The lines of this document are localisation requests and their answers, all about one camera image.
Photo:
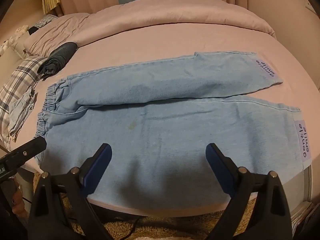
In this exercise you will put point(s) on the light blue denim pants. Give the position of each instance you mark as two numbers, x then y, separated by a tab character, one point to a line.
175	130

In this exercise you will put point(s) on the plaid pillow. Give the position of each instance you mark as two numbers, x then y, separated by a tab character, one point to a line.
20	75

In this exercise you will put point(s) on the pink bed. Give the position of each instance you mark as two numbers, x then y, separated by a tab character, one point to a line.
150	47

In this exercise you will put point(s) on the brown plush toy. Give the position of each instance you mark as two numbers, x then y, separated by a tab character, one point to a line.
18	200

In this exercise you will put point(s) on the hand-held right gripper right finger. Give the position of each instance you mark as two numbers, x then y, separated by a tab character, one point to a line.
220	167

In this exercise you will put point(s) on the white plush toys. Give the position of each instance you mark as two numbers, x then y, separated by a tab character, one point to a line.
12	40

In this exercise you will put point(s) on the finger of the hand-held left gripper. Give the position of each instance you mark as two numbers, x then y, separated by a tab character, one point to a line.
30	150

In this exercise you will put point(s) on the dark folded clothing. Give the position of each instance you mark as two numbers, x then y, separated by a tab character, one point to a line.
60	55

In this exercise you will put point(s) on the plaid cloth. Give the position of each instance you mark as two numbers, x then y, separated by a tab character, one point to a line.
45	20

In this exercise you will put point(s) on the pink pillow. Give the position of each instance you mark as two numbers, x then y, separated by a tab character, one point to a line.
55	30

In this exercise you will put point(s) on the small light blue denim garment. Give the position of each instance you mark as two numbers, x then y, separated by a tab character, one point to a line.
22	105

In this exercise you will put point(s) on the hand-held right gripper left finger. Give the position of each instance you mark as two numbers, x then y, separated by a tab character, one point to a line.
100	165

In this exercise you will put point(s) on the pink duvet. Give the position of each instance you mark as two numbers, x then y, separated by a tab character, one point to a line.
175	17

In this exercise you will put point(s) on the stack of books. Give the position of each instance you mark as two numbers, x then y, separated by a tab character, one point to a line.
305	220

